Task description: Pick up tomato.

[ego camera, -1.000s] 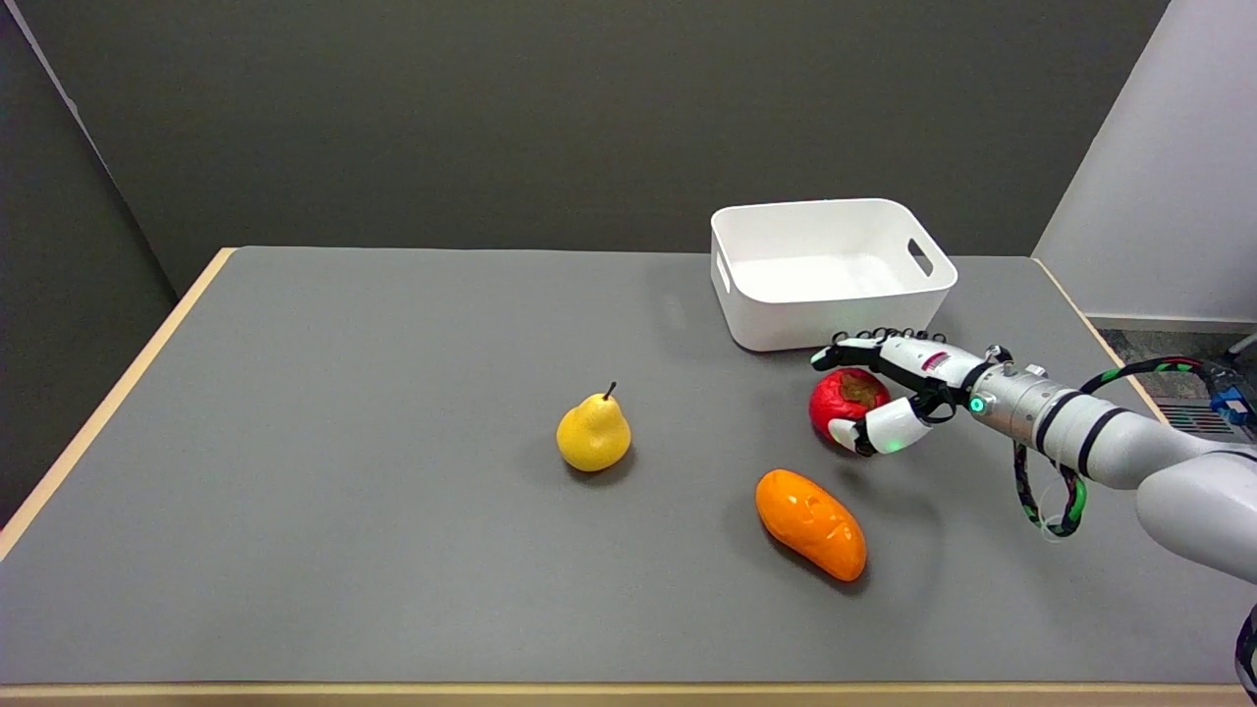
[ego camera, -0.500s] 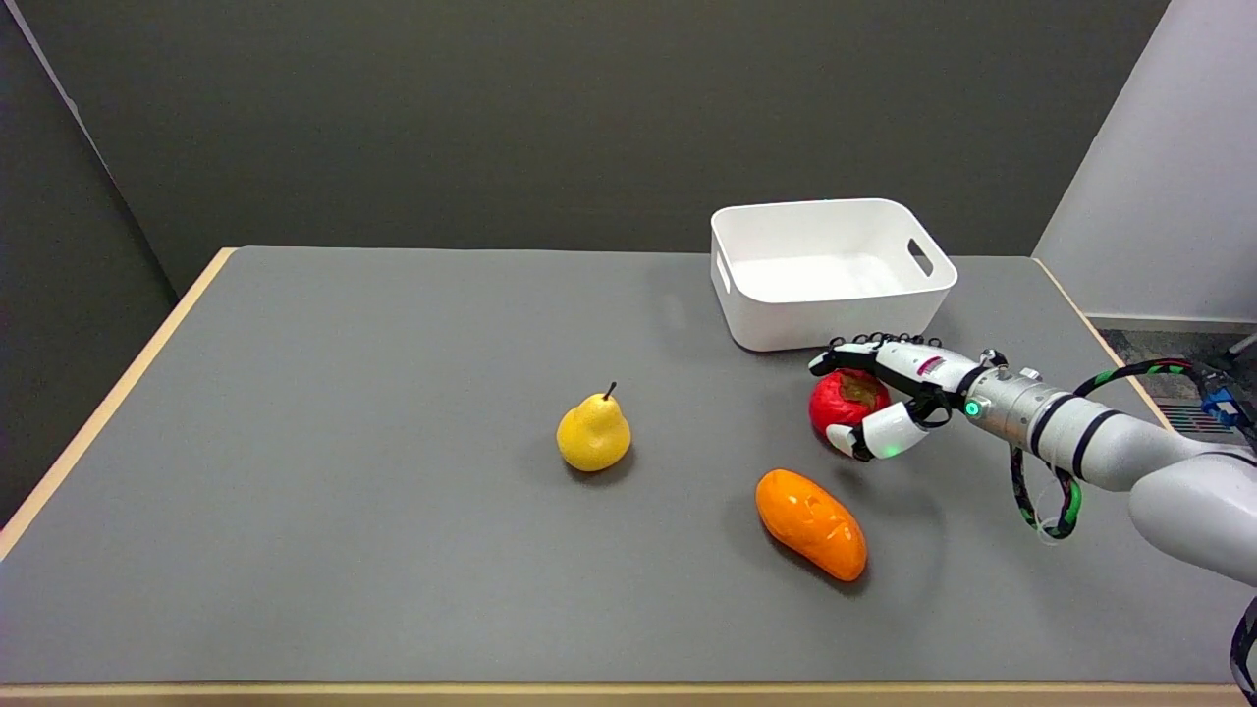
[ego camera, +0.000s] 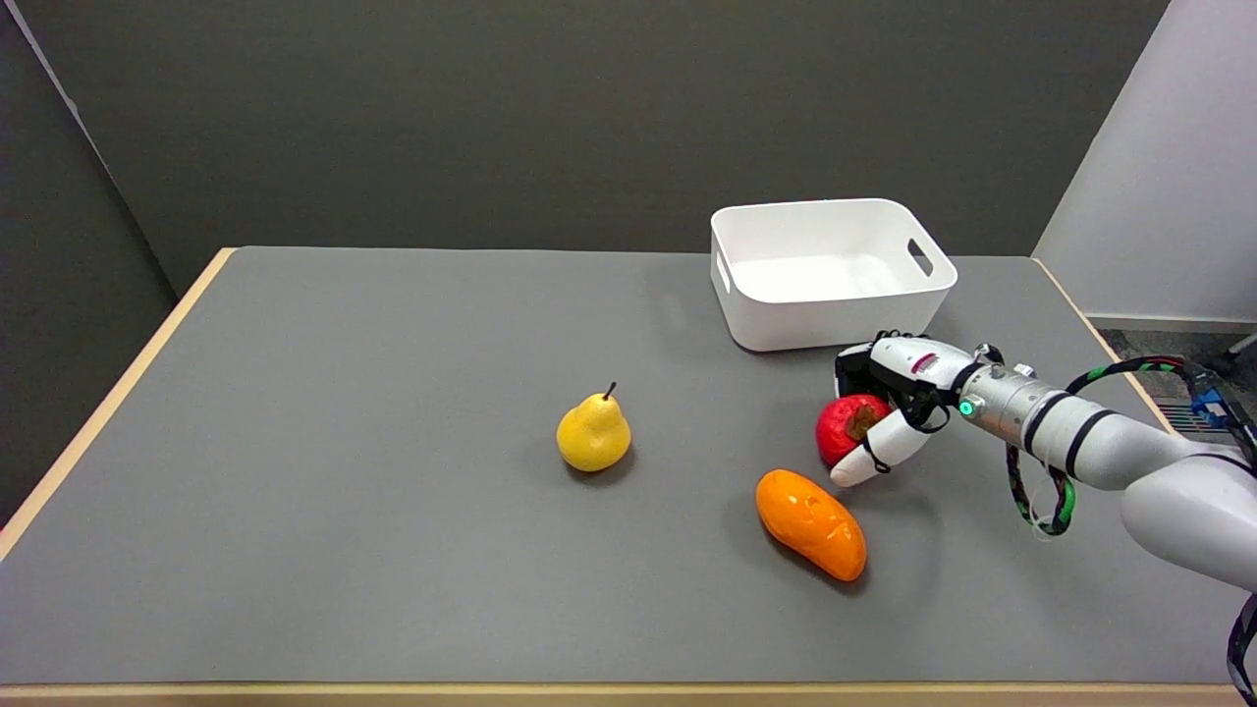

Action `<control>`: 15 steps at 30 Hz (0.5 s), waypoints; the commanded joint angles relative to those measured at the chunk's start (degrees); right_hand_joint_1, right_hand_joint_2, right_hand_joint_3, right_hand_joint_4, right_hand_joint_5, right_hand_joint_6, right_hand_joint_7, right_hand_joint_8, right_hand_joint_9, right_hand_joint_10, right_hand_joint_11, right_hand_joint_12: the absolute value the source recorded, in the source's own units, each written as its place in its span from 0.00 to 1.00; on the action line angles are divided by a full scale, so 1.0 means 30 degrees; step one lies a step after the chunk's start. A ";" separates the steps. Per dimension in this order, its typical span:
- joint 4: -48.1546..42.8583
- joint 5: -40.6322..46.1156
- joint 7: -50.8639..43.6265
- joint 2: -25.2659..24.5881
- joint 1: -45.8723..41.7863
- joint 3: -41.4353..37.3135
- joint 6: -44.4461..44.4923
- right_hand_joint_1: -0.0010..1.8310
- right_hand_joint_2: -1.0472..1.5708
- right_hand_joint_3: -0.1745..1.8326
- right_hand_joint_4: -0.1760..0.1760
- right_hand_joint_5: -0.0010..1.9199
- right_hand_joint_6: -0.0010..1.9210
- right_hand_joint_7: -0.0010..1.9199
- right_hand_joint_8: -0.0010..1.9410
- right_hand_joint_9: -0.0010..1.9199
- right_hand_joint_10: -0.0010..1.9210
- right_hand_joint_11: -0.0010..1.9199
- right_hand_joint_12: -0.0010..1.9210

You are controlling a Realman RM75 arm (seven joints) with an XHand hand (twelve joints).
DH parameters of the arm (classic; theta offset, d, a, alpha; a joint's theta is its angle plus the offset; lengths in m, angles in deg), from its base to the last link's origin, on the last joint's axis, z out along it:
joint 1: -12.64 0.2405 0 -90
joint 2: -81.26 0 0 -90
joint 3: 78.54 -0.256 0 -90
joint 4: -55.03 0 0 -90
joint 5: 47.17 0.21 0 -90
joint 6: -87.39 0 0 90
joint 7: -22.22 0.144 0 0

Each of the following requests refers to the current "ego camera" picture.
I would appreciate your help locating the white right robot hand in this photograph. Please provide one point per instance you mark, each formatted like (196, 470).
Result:
(903, 388)

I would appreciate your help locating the white plastic bin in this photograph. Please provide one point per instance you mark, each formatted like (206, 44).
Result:
(830, 275)

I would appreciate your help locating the yellow pear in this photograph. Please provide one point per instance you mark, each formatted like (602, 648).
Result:
(593, 432)

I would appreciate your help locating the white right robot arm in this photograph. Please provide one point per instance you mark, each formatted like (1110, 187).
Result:
(1110, 442)

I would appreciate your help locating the orange mango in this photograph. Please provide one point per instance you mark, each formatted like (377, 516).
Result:
(811, 524)

